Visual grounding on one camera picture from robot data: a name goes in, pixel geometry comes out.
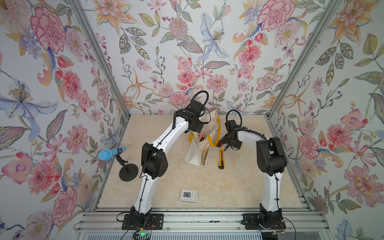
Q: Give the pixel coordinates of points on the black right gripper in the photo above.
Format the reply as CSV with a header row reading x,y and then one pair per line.
x,y
225,140

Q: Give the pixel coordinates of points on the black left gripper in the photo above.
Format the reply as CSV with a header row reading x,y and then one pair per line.
x,y
199,127

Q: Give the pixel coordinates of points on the yellow utility knife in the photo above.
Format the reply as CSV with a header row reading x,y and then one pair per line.
x,y
221,163

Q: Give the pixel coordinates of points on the white canvas pouch yellow handles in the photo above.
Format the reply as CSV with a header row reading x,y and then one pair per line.
x,y
201,143

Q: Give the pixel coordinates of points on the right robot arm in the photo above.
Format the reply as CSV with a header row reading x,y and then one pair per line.
x,y
271,160

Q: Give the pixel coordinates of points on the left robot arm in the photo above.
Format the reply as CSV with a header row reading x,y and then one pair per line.
x,y
154,159

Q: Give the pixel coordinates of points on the small square marker card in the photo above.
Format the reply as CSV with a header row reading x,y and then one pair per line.
x,y
189,195

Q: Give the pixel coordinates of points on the black microphone stand base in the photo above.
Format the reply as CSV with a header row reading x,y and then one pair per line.
x,y
128,172

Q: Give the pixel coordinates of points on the blue foam microphone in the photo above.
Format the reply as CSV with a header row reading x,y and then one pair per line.
x,y
106,154

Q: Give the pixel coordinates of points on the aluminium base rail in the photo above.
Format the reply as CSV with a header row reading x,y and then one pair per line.
x,y
299,221

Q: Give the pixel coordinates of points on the aluminium corner post left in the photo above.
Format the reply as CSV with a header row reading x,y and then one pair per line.
x,y
91,37

